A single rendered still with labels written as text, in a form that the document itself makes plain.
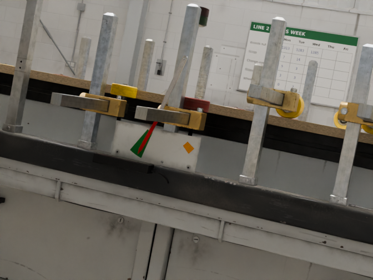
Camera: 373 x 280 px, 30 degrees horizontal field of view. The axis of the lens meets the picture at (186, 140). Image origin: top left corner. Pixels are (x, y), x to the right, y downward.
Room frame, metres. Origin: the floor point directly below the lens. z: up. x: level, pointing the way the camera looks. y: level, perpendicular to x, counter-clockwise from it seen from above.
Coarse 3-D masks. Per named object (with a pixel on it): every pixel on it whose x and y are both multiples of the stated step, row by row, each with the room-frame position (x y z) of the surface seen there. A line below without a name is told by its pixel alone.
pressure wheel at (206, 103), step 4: (184, 100) 2.02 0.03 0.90; (188, 100) 2.01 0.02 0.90; (192, 100) 2.00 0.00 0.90; (196, 100) 2.00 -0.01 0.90; (200, 100) 2.00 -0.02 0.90; (204, 100) 2.01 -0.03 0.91; (184, 104) 2.02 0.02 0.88; (188, 104) 2.01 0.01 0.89; (192, 104) 2.00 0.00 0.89; (196, 104) 2.00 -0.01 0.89; (200, 104) 2.00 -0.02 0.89; (204, 104) 2.01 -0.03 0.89; (208, 104) 2.02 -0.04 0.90; (188, 108) 2.01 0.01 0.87; (192, 108) 2.00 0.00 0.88; (196, 108) 2.00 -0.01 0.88; (204, 108) 2.01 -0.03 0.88; (208, 108) 2.03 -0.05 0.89; (188, 132) 2.04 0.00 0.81; (192, 132) 2.04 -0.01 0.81
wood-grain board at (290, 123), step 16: (0, 64) 2.34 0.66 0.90; (48, 80) 2.28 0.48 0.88; (64, 80) 2.26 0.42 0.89; (80, 80) 2.25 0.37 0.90; (144, 96) 2.18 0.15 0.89; (160, 96) 2.16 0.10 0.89; (208, 112) 2.11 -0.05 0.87; (224, 112) 2.10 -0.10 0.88; (240, 112) 2.08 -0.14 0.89; (304, 128) 2.02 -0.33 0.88; (320, 128) 2.01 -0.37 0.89; (336, 128) 2.00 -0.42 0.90
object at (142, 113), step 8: (136, 112) 1.65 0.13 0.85; (144, 112) 1.64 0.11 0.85; (152, 112) 1.67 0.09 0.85; (160, 112) 1.73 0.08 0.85; (168, 112) 1.78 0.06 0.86; (176, 112) 1.84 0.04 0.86; (152, 120) 1.68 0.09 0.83; (160, 120) 1.74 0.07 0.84; (168, 120) 1.79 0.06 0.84; (176, 120) 1.85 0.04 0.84; (184, 120) 1.92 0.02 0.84
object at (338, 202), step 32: (0, 128) 2.18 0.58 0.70; (32, 160) 2.08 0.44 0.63; (64, 160) 2.04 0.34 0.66; (160, 192) 1.95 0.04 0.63; (192, 192) 1.92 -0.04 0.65; (224, 192) 1.90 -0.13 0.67; (256, 192) 1.87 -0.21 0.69; (288, 192) 1.90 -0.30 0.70; (288, 224) 1.84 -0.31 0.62; (320, 224) 1.82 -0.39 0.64; (352, 224) 1.79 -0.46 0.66
